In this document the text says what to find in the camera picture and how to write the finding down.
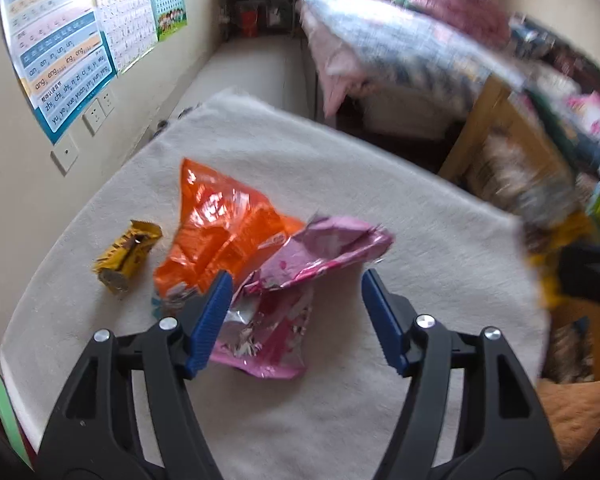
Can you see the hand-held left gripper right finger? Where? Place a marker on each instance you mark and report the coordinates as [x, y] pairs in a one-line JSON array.
[[382, 320]]

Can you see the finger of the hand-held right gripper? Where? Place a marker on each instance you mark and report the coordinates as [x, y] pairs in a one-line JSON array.
[[590, 272]]

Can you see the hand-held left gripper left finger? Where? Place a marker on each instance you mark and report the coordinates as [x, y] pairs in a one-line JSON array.
[[210, 325]]

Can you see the yellow snack bag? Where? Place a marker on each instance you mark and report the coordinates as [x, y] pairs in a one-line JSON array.
[[547, 285]]

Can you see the pink snack bag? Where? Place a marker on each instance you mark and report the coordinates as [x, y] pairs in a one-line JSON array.
[[280, 330]]

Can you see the green-rimmed red bin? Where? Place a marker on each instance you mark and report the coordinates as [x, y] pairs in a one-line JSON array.
[[2, 400]]

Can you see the orange snack bag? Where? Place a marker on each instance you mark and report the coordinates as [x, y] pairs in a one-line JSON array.
[[220, 230]]

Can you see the small yellow wrapper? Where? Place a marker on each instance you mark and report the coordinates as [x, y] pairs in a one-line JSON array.
[[125, 260]]

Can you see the white table cloth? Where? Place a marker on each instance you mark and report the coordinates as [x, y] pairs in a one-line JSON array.
[[405, 200]]

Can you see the brown seat cushion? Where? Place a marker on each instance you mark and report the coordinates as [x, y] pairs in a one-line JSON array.
[[575, 410]]

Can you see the colourful cloth pile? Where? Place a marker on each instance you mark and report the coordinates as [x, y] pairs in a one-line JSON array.
[[570, 95]]

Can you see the wooden shelf with clutter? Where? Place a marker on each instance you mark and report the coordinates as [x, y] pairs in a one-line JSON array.
[[480, 125]]

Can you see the pink bed sheet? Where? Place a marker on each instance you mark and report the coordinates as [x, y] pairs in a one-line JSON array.
[[330, 65]]

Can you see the bed with patterned quilt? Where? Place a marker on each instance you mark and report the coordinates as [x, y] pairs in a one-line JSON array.
[[405, 45]]

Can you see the pink floral pillow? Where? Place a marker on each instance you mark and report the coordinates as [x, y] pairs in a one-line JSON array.
[[460, 10]]

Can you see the red bucket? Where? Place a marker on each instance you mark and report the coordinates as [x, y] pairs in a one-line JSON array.
[[248, 22]]

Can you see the white round-hole wall socket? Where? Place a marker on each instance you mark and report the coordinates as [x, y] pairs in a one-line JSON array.
[[64, 154]]

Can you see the blue wall poster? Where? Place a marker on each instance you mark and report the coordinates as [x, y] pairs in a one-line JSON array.
[[55, 60]]

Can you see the white wall poster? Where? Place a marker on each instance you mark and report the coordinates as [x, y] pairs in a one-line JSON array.
[[125, 20]]

